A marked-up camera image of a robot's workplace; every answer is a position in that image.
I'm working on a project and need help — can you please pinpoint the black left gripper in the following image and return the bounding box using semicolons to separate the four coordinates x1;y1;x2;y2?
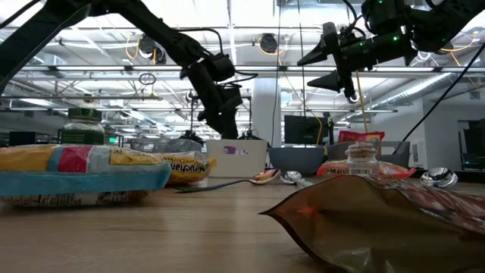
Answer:
193;85;239;140

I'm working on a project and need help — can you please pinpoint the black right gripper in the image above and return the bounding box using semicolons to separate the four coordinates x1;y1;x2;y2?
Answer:
296;21;413;102

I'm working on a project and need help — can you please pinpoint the iridescent spoon teal handle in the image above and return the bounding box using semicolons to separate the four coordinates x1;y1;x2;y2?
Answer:
174;168;282;194

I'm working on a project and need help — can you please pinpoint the red yellow noodle packet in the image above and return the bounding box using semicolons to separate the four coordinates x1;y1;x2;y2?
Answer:
338;130;386;156

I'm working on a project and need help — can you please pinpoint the orange noodle packet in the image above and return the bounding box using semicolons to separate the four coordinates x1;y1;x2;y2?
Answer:
316;158;417;180

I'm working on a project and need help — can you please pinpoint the green lid glass jar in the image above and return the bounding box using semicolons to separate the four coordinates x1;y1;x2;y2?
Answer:
57;107;106;146

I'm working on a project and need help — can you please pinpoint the blue yellow noodle packet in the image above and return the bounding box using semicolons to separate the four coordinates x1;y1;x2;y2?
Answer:
0;143;174;208

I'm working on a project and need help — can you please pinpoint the white plastic bin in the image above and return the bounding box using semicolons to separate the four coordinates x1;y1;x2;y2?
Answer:
205;139;268;178

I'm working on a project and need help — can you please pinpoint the black computer monitor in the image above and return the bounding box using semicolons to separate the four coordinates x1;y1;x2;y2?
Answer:
283;115;329;146

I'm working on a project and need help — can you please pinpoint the blue bowl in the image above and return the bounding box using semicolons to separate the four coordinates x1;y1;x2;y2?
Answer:
268;146;326;177

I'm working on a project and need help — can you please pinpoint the silver metal spoon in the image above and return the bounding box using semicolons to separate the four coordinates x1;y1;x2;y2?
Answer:
280;170;314;187

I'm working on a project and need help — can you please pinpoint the small cork glass jar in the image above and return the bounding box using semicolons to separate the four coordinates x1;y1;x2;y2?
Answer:
344;141;379;176

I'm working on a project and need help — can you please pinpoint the brown orange foil pouch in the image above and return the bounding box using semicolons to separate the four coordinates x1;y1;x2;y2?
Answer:
258;174;485;273

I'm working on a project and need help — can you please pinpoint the small black background monitor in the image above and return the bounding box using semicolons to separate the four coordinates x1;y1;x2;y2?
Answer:
9;131;37;144

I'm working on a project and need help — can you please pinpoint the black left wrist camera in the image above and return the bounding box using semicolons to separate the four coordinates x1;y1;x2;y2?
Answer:
216;83;244;111

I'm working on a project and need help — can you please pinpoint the yellow cable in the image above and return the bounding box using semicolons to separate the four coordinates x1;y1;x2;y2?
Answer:
355;70;368;132

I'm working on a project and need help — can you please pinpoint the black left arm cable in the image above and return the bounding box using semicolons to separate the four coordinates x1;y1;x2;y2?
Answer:
172;27;259;85

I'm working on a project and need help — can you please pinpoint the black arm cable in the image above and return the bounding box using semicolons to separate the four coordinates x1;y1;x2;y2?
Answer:
172;27;259;85
392;51;485;155

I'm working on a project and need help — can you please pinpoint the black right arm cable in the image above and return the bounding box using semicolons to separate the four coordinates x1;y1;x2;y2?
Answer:
392;51;485;155

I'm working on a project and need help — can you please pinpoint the orange handle metal spoon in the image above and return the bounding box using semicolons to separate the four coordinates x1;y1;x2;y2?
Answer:
419;167;459;189

